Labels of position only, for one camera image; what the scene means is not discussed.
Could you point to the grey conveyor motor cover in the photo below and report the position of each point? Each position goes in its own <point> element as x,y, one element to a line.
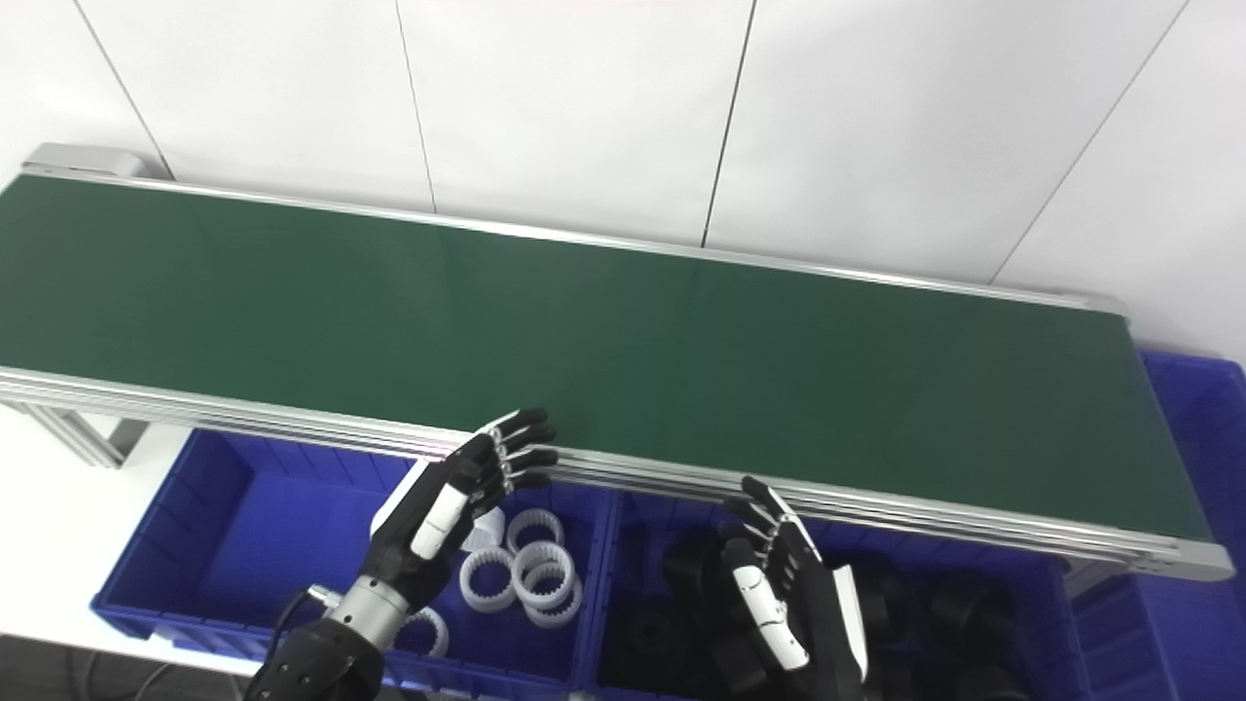
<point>83,159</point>

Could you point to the blue bin with black parts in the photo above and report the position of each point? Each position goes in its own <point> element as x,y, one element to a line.
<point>1032,623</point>

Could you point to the blue bin with white rings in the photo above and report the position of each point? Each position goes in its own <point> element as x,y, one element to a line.
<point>243,545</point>

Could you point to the empty blue bin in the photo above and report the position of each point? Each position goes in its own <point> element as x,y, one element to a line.
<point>1197,467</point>

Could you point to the aluminium conveyor leg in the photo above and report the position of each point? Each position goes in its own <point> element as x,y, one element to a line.
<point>88,438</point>

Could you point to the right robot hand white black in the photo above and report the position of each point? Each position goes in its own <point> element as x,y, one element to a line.
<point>808,613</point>

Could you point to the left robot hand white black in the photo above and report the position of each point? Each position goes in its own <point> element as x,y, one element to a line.
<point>428,516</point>

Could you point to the black cylindrical part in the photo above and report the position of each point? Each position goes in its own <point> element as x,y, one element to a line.
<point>988,683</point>
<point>884,596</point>
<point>650,635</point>
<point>964,608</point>
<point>693,567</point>

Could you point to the green conveyor belt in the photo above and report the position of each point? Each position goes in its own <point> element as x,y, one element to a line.
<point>633,350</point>
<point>925,521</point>

